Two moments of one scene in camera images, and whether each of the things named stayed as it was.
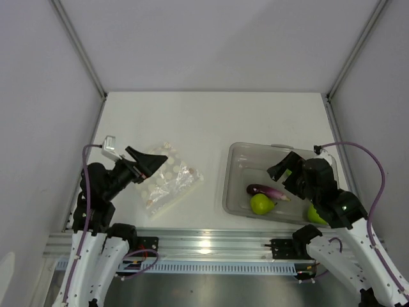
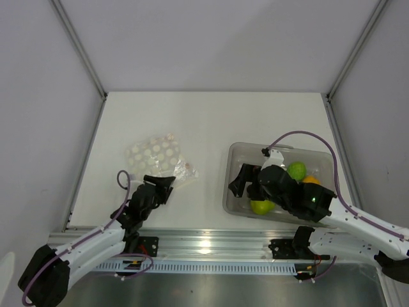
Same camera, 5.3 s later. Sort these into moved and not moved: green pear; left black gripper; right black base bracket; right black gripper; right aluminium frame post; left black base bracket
Moved: right black gripper; left black gripper
Not moved: left black base bracket; right aluminium frame post; green pear; right black base bracket
